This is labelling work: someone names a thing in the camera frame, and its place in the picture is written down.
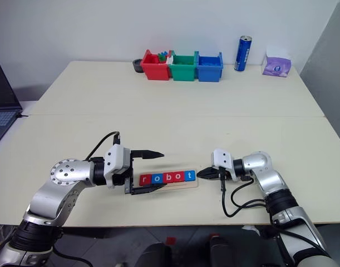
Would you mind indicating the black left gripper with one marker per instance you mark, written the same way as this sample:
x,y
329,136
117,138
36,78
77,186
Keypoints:
x,y
122,176

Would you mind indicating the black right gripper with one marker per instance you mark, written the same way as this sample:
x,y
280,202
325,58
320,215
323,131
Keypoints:
x,y
226,175

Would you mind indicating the red letter b block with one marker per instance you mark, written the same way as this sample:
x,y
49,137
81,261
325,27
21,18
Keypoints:
x,y
168,178

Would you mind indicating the blue letter t block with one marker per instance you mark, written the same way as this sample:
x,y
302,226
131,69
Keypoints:
x,y
190,175

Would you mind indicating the red letter o block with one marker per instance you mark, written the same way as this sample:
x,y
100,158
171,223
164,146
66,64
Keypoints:
x,y
179,177

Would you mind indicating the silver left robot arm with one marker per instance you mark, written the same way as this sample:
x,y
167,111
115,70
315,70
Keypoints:
x,y
66,180

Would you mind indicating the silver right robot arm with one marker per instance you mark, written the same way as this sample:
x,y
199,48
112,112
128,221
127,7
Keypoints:
x,y
270,178

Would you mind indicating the red letter r block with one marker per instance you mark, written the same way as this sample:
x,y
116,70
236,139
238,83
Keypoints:
x,y
145,180

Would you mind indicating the blue letter o block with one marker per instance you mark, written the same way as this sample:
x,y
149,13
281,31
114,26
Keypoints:
x,y
157,179

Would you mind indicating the wooden letter tray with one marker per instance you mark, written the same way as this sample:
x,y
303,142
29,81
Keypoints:
x,y
186,184

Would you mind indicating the small red marker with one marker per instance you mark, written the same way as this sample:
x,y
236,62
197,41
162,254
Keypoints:
x,y
171,240

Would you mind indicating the dark rounded shape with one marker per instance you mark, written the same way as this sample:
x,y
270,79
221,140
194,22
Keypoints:
x,y
157,256
222,253

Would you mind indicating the blue plastic bin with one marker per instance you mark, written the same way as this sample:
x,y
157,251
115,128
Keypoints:
x,y
208,73

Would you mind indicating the red plastic bin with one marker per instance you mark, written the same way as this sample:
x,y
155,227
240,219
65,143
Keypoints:
x,y
155,72

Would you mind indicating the green plastic bin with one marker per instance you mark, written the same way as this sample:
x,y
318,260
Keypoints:
x,y
182,73

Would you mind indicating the black round holder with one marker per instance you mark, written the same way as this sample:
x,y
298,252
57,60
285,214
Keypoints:
x,y
137,66

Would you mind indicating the green toy brick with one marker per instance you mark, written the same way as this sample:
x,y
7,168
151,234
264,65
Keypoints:
x,y
162,57

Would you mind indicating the white toy brick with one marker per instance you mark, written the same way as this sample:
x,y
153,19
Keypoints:
x,y
170,58

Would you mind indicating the blue drink can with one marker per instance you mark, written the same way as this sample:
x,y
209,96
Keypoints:
x,y
243,54

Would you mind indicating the purple tissue pack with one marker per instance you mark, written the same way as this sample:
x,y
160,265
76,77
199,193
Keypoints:
x,y
276,68

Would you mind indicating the dark laptop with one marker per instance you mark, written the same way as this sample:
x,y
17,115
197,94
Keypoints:
x,y
2,100

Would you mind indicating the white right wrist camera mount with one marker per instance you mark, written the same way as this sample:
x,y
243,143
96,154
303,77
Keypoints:
x,y
222,160

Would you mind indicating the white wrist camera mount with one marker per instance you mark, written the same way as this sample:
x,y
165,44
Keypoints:
x,y
117,161
222,160

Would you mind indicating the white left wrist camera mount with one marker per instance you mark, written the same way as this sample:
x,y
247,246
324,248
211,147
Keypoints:
x,y
117,161

